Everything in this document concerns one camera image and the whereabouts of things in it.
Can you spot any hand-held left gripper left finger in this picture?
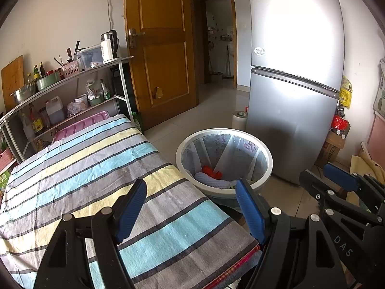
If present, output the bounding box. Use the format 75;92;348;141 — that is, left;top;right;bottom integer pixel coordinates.
33;178;147;289

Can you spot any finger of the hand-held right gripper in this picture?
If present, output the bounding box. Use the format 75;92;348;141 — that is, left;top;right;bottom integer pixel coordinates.
323;163;385;214
299;169;379;227

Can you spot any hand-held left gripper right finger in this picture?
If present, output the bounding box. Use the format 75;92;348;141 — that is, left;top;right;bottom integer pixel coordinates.
236;179;346;289

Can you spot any red plastic bag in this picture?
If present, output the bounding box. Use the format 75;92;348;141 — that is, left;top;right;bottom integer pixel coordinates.
201;165;225;181

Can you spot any white trash bin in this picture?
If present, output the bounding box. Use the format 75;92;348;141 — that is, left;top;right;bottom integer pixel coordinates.
175;128;274;209

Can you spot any cardboard box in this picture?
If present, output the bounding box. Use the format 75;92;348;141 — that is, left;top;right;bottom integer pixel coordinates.
314;129;351;169

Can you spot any yellow paper bag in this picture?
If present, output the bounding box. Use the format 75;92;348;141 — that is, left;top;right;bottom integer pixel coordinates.
349;150;385;182

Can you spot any small red bag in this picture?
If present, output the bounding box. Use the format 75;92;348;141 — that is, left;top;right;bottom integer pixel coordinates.
331;116;351;132

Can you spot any red checked cloth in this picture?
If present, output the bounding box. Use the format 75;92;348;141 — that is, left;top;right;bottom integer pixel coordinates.
207;245;263;289

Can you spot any pink board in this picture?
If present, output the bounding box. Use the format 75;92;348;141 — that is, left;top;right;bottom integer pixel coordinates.
368;111;385;158

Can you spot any yellow packet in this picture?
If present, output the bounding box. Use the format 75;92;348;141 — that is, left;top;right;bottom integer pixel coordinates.
339;76;354;109

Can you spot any green plastic bottle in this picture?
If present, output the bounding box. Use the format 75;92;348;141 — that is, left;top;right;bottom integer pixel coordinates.
132;112;144;135

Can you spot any white paper roll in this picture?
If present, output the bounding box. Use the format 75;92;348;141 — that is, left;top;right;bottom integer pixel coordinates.
231;111;248;130

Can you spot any floral cloth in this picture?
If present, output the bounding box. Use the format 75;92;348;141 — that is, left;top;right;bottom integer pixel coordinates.
373;63;385;115

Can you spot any pink plastic tray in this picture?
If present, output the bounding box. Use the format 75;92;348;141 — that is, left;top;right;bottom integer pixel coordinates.
52;110;110;142

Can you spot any silver refrigerator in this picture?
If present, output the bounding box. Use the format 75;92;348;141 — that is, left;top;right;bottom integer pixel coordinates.
245;0;345;185

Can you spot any yellow oil bottle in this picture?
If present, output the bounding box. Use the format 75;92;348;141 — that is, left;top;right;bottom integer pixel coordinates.
36;138;53;153

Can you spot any crumpled clear plastic bag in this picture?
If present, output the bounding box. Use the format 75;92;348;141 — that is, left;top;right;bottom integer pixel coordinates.
66;101;83;118

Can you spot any white plastic tub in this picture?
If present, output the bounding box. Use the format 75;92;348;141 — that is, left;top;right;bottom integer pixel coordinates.
74;94;90;109

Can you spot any tall metal shelf rack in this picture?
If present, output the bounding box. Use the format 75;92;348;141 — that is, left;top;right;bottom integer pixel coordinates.
0;56;135;164

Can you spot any green packet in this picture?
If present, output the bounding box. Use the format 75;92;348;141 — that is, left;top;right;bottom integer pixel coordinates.
101;80;112;102

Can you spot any white plastic jug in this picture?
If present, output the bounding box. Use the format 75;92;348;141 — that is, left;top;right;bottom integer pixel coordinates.
46;96;66;126

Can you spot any glass jar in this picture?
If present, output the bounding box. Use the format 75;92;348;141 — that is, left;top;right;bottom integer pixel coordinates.
39;108;50;129

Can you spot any knotted white plastic bag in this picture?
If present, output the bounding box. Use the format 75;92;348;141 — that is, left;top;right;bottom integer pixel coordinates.
86;79;102;100

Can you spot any green box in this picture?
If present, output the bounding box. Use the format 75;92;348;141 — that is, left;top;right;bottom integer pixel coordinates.
0;169;13;198

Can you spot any yellow-labelled oil bottle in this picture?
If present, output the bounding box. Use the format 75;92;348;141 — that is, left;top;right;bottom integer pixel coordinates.
28;104;44;133

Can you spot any white plastic bottle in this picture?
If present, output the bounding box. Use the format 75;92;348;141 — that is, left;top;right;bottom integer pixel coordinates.
21;113;35;141

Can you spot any pink plastic basket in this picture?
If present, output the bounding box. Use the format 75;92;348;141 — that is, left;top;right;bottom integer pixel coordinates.
0;149;14;172

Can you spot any green enamel basin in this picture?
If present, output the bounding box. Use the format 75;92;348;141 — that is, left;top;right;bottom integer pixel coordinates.
36;72;62;91

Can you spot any pink utensil holder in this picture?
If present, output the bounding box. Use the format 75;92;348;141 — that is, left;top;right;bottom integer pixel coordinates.
62;60;80;74

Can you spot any steel mixing bowl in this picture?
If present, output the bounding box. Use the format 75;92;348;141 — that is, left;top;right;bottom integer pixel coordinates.
9;85;38;103

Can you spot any clear storage box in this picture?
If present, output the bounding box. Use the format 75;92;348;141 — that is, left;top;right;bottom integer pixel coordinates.
77;45;104;70

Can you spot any wooden door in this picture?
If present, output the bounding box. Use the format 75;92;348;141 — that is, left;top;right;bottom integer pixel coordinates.
124;0;199;130

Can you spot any white electric kettle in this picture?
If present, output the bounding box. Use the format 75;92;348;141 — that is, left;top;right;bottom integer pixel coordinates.
100;29;120;62

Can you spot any wooden cutting board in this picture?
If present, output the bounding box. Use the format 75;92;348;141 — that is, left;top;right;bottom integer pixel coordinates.
1;55;25;105

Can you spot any metal door handle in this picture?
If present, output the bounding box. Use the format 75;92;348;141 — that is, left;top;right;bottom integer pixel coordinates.
129;28;146;48

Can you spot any wall cable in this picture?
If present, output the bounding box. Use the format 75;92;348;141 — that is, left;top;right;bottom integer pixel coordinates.
107;0;116;31

